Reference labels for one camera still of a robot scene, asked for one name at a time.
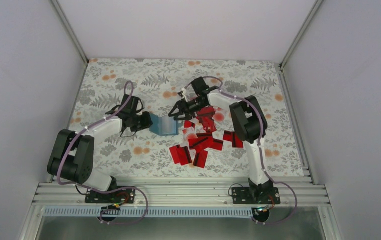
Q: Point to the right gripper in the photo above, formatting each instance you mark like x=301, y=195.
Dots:
x=179, y=104

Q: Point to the white card red dot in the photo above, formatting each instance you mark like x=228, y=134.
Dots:
x=220, y=115

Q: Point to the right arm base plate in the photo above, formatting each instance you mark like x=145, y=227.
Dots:
x=243, y=196

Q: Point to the red card front middle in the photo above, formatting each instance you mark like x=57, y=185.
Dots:
x=200, y=159

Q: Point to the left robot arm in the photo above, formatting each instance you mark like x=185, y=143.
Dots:
x=72, y=157

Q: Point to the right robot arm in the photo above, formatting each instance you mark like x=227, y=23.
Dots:
x=249, y=124

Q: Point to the floral table mat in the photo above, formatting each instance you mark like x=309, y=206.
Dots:
x=157, y=82

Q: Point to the red card centre pile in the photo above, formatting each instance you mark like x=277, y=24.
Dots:
x=208, y=124

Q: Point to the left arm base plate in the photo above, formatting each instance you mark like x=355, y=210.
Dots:
x=126, y=196

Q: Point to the red card with stripe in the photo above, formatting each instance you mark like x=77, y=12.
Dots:
x=202, y=142

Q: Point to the teal leather card holder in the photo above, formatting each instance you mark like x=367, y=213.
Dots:
x=164, y=125

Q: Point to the aluminium rail frame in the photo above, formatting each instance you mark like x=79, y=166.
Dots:
x=190, y=192

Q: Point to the red card right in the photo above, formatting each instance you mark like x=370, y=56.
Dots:
x=232, y=137

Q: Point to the red card front left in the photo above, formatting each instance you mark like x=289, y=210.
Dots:
x=181, y=155

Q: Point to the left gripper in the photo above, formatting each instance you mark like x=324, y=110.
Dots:
x=146, y=124

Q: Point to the perforated cable tray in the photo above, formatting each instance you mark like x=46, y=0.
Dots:
x=152, y=212

